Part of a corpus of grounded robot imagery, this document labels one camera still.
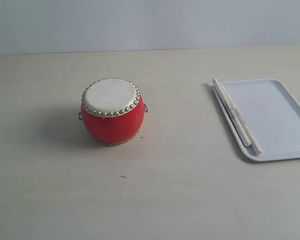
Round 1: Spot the small red drum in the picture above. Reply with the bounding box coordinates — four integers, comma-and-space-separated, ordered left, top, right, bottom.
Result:
78, 77, 148, 145

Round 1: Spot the white plastic tray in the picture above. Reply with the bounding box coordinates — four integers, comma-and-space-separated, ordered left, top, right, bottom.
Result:
213, 78, 300, 162

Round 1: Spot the white drumstick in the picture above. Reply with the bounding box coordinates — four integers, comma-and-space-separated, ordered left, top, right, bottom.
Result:
214, 83, 251, 147
212, 78, 262, 156

